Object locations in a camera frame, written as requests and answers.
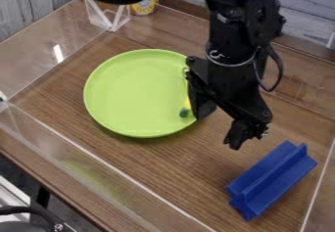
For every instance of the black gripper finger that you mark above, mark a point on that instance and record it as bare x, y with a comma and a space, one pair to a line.
243, 131
202, 104

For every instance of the yellow toy banana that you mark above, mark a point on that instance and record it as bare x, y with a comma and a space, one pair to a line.
186, 108

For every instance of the clear acrylic front wall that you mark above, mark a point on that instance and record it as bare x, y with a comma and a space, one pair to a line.
114, 200

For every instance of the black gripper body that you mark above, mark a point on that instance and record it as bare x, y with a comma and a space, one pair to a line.
233, 83

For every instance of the blue plastic block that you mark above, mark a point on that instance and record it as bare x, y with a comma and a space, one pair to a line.
262, 185

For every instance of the yellow blue can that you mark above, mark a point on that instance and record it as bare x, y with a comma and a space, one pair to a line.
143, 8

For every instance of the green plate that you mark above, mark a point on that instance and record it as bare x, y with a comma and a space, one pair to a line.
135, 92

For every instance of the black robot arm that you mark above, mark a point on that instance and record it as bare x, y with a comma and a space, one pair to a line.
242, 25

